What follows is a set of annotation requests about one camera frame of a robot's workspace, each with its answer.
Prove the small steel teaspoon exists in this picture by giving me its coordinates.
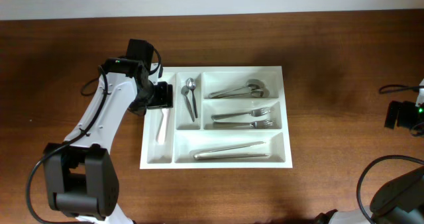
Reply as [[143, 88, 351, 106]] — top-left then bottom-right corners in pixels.
[[186, 78, 198, 118], [181, 85, 195, 122]]

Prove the white plastic knife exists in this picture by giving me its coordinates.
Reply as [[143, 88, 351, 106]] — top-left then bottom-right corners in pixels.
[[156, 109, 171, 145]]

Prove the steel tablespoon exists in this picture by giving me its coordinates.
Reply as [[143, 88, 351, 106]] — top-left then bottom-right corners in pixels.
[[208, 79, 265, 99], [216, 88, 270, 99]]

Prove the steel fork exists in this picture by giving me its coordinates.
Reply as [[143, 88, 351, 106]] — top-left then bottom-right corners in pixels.
[[212, 120, 276, 129], [211, 107, 272, 121]]

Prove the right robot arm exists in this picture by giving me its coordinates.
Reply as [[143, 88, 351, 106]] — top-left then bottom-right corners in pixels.
[[312, 101, 423, 224]]

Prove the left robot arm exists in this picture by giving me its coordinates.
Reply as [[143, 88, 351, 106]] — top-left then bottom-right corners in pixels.
[[37, 39, 173, 223]]

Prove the white plastic cutlery tray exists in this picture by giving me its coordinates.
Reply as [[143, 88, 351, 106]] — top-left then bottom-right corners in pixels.
[[140, 66, 293, 169]]

